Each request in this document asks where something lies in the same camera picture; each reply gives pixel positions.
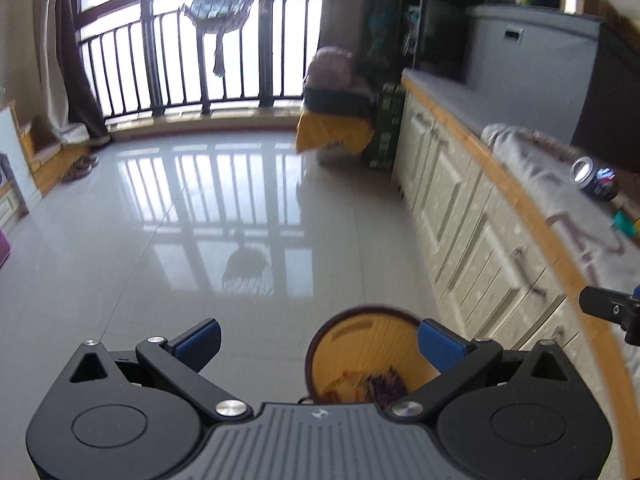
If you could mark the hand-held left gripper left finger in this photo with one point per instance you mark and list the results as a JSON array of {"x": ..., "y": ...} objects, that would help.
[{"x": 197, "y": 342}]

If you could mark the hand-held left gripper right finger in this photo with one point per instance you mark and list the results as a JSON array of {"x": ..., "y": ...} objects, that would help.
[{"x": 442, "y": 345}]

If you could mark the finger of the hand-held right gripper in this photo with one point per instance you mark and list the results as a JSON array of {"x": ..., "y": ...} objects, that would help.
[{"x": 607, "y": 305}]

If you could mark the yellow round waste bin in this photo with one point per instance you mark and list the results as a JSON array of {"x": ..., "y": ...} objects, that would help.
[{"x": 365, "y": 340}]

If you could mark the purple snack wrapper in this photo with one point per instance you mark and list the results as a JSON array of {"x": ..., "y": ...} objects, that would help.
[{"x": 387, "y": 385}]

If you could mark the teal small item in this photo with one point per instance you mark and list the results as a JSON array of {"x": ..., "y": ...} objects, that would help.
[{"x": 625, "y": 222}]

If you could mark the yellow snack wrapper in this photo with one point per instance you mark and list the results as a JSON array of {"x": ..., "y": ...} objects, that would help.
[{"x": 347, "y": 385}]

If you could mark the blue soda can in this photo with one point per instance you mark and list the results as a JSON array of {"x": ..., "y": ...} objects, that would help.
[{"x": 595, "y": 180}]

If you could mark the white cloth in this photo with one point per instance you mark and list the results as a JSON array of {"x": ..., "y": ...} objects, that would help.
[{"x": 550, "y": 180}]

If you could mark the cream kitchen cabinet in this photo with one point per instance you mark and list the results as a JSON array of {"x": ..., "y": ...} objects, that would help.
[{"x": 450, "y": 185}]

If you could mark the magenta item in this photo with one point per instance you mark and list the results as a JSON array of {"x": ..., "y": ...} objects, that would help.
[{"x": 3, "y": 247}]

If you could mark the white box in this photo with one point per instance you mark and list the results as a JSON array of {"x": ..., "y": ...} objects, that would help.
[{"x": 337, "y": 155}]

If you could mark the green carton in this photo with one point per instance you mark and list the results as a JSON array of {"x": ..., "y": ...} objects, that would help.
[{"x": 385, "y": 125}]

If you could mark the wooden step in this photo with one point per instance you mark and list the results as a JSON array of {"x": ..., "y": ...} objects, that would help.
[{"x": 50, "y": 165}]

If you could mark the yellow cloth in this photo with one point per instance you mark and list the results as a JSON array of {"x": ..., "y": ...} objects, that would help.
[{"x": 330, "y": 130}]

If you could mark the grey storage box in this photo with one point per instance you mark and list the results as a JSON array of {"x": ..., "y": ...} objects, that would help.
[{"x": 530, "y": 60}]

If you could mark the white leaning panel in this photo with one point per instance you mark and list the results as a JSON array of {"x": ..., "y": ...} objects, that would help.
[{"x": 17, "y": 155}]

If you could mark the dark bag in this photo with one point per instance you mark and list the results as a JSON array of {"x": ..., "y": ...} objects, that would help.
[{"x": 335, "y": 100}]

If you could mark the black balcony railing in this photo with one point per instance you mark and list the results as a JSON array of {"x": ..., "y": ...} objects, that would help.
[{"x": 165, "y": 60}]

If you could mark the pink bundle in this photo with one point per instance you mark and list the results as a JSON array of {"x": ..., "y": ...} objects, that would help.
[{"x": 332, "y": 67}]

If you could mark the white sheer curtain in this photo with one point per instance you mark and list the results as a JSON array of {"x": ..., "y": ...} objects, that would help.
[{"x": 47, "y": 50}]

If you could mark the black shelf rack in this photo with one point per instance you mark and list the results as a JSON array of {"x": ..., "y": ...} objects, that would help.
[{"x": 440, "y": 15}]

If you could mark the hanging drying net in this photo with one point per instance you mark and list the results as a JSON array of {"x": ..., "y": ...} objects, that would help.
[{"x": 220, "y": 10}]

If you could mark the grey brown curtain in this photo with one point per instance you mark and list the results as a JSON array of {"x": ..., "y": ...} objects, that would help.
[{"x": 345, "y": 5}]

